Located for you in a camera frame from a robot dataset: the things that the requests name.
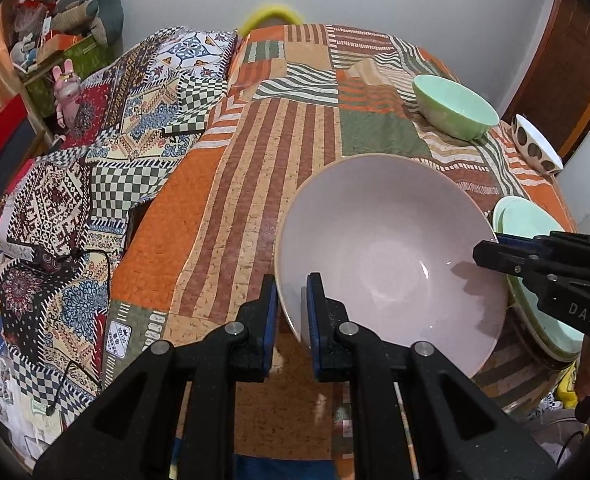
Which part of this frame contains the mint green bowl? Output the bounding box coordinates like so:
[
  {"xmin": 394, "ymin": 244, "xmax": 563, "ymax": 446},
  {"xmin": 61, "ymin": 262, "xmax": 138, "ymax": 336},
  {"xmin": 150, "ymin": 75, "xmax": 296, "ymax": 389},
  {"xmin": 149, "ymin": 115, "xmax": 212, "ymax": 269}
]
[{"xmin": 412, "ymin": 74, "xmax": 500, "ymax": 141}]

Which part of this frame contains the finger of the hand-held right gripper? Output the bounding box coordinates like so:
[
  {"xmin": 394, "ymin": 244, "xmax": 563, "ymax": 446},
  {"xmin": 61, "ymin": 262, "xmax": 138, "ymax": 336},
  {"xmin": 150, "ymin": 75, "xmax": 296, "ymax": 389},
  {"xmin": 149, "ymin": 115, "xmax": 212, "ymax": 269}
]
[
  {"xmin": 496, "ymin": 232, "xmax": 552, "ymax": 252},
  {"xmin": 473, "ymin": 240, "xmax": 542, "ymax": 277}
]

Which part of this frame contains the grey plush toy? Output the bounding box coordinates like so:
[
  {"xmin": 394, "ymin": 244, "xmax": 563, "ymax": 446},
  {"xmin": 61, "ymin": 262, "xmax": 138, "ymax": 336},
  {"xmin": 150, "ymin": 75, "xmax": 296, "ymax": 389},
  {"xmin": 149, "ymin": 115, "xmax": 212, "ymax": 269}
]
[{"xmin": 55, "ymin": 0, "xmax": 124, "ymax": 47}]

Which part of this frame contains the pink bunny toy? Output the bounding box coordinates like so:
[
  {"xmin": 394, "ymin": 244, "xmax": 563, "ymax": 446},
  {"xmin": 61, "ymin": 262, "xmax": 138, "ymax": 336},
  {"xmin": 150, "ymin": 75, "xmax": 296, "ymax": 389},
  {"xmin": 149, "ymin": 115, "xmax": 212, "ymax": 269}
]
[{"xmin": 52, "ymin": 57, "xmax": 84, "ymax": 129}]

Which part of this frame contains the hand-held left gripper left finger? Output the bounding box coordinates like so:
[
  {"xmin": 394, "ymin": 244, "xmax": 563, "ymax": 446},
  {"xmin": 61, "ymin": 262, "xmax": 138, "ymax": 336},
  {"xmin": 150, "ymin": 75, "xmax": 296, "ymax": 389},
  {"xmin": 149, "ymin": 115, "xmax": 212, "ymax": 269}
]
[{"xmin": 34, "ymin": 274, "xmax": 280, "ymax": 480}]

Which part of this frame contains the yellow foam arc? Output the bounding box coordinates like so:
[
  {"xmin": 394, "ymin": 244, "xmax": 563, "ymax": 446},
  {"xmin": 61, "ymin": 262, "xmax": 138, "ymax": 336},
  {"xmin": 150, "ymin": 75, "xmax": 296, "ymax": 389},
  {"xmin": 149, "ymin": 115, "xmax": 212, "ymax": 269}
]
[{"xmin": 240, "ymin": 4, "xmax": 304, "ymax": 36}]

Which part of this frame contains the striped patchwork blanket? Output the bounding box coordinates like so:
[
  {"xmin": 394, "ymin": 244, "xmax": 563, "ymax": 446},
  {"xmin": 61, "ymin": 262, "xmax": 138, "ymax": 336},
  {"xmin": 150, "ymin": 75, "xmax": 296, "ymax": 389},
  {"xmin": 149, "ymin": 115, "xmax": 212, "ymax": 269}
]
[{"xmin": 102, "ymin": 22, "xmax": 578, "ymax": 480}]

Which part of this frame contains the mint green plate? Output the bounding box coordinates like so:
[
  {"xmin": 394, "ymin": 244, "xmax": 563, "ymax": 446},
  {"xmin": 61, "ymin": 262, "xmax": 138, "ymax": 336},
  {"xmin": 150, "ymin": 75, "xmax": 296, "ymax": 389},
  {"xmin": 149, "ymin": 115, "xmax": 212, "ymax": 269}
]
[{"xmin": 492, "ymin": 196, "xmax": 586, "ymax": 361}]

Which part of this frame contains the pink bowl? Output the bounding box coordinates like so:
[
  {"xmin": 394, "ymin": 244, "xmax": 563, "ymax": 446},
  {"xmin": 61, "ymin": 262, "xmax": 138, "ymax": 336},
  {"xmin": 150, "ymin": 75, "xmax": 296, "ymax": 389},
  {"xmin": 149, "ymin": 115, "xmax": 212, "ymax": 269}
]
[{"xmin": 274, "ymin": 152, "xmax": 510, "ymax": 380}]

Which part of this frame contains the black cable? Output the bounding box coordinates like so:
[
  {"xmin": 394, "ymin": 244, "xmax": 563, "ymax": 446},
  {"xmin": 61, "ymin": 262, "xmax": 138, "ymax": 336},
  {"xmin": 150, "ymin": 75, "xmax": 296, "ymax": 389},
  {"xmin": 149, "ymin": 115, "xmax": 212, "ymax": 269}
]
[{"xmin": 35, "ymin": 247, "xmax": 113, "ymax": 417}]

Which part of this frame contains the wooden door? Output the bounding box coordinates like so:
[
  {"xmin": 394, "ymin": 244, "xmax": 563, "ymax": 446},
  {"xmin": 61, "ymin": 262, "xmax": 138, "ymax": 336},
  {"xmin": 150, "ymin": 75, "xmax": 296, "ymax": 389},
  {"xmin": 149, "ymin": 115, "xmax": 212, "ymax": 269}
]
[{"xmin": 500, "ymin": 0, "xmax": 590, "ymax": 162}]

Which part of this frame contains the white spotted bowl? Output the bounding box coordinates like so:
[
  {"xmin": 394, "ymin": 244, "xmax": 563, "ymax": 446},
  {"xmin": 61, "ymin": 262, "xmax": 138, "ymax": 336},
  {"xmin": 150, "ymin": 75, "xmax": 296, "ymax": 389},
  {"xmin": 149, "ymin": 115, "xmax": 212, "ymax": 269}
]
[{"xmin": 512, "ymin": 114, "xmax": 564, "ymax": 177}]

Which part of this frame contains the patterned quilt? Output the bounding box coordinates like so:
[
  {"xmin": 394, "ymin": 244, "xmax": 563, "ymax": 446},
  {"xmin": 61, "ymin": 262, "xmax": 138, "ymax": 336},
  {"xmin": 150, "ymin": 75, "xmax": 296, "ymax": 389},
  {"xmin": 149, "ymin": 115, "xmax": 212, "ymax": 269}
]
[{"xmin": 0, "ymin": 25, "xmax": 240, "ymax": 421}]

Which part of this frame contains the red plastic bag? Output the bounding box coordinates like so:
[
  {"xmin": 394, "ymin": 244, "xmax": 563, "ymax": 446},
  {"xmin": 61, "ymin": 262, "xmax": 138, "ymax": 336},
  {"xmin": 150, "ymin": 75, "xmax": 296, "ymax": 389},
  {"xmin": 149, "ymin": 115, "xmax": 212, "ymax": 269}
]
[{"xmin": 15, "ymin": 2, "xmax": 56, "ymax": 32}]

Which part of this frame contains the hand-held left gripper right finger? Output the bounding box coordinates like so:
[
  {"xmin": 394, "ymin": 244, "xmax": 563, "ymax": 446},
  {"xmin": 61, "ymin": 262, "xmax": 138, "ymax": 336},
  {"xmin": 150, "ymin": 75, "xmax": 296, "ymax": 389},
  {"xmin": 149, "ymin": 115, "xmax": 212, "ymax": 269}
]
[{"xmin": 305, "ymin": 272, "xmax": 560, "ymax": 480}]

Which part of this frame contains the green cardboard box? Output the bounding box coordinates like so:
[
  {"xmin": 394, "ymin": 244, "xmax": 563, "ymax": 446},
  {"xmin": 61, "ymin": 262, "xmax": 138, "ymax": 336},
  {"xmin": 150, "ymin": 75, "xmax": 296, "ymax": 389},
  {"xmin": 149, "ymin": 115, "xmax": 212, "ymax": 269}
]
[{"xmin": 25, "ymin": 35, "xmax": 112, "ymax": 117}]

